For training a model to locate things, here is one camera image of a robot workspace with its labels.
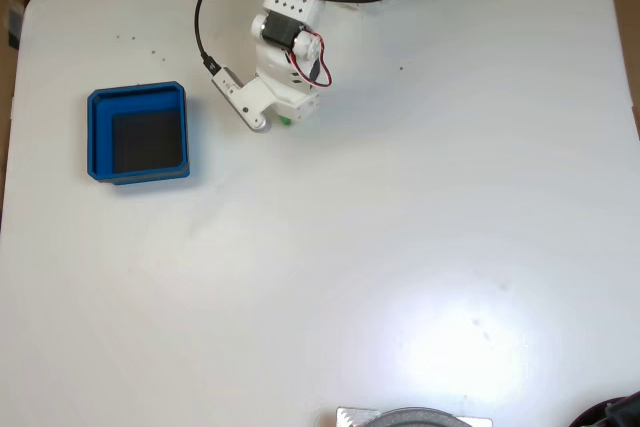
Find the blue square box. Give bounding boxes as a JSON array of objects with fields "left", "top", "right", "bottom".
[{"left": 86, "top": 80, "right": 192, "bottom": 187}]

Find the silver metal plate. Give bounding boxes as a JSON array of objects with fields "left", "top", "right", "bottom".
[{"left": 335, "top": 405, "right": 494, "bottom": 427}]

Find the dark oval stand base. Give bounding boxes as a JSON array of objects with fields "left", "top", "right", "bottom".
[
  {"left": 367, "top": 406, "right": 474, "bottom": 427},
  {"left": 569, "top": 390, "right": 640, "bottom": 427}
]

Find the red servo wire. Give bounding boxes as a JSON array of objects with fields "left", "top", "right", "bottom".
[{"left": 287, "top": 31, "right": 334, "bottom": 90}]

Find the silver perforated camera box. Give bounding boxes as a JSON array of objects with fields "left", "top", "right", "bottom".
[{"left": 209, "top": 64, "right": 275, "bottom": 135}]

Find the black camera cable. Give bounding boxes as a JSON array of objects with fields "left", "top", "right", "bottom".
[{"left": 194, "top": 0, "right": 405, "bottom": 76}]

